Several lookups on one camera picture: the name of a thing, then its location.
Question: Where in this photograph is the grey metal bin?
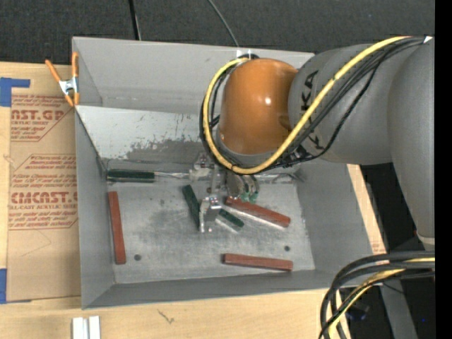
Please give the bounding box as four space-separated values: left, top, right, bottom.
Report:
71 36 383 310

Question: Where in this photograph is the red-brown flat block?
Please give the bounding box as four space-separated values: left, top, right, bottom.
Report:
107 190 128 266
220 252 295 273
225 195 292 230

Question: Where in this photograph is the brown cardboard board red print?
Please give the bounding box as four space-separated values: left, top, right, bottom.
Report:
0 61 83 303

